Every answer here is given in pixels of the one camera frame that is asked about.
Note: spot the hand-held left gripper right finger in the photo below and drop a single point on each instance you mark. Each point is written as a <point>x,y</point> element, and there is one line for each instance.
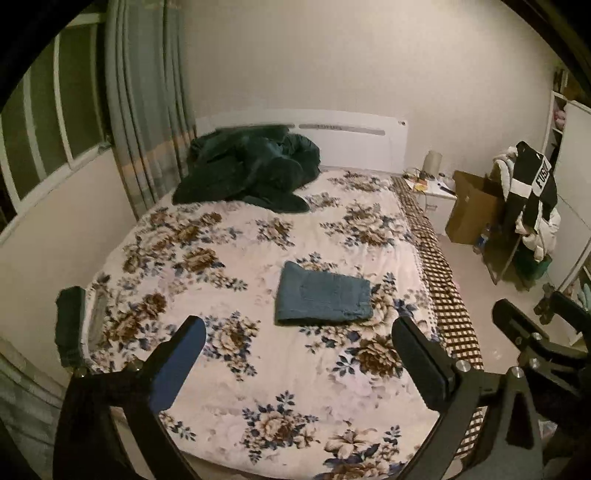
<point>421,369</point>

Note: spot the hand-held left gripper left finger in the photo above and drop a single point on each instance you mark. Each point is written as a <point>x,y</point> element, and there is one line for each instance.
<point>178,369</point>

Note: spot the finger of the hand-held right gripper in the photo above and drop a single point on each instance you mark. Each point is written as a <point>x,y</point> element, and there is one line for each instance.
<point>565,304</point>
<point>512,321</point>

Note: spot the blue denim pants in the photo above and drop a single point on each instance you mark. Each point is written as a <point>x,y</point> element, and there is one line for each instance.
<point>323,295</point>

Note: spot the wooden chair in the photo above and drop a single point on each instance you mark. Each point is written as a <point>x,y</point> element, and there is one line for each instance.
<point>505,258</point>

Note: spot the white puffy jacket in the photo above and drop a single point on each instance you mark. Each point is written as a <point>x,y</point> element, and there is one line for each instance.
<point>547,240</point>

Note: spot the plastic water bottle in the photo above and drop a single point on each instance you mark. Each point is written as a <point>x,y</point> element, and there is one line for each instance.
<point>481,240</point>

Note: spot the silver flat object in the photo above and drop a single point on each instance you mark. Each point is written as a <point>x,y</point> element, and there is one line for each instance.
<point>98,318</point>

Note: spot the brown cardboard box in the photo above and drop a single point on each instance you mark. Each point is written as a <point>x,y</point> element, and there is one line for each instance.
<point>471,212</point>

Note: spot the dark rectangular object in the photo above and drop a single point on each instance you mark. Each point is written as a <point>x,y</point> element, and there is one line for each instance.
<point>69,323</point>

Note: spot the white wardrobe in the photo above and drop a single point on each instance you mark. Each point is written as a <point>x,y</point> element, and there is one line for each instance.
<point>572,184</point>

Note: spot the black and white jacket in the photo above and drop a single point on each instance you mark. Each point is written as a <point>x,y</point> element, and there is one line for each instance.
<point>526,175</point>

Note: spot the white nightstand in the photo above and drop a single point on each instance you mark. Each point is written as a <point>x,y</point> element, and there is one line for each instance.
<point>438,203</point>

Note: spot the floral bed sheet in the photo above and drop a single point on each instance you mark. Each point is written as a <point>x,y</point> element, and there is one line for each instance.
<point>258,230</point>

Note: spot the yellow paper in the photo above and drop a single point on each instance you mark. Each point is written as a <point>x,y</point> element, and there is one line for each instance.
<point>419,186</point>

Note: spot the beige table lamp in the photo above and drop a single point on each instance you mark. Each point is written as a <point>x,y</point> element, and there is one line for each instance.
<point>433,164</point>

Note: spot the dark green blanket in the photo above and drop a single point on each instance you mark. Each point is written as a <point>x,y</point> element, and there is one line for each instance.
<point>249,170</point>

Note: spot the white bed headboard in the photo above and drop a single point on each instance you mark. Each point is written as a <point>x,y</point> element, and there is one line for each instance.
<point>351,147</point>

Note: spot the grey striped curtain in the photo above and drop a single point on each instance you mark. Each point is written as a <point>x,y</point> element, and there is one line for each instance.
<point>138,115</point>

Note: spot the white framed window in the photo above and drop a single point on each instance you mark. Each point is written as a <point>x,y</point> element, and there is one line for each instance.
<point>41,115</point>

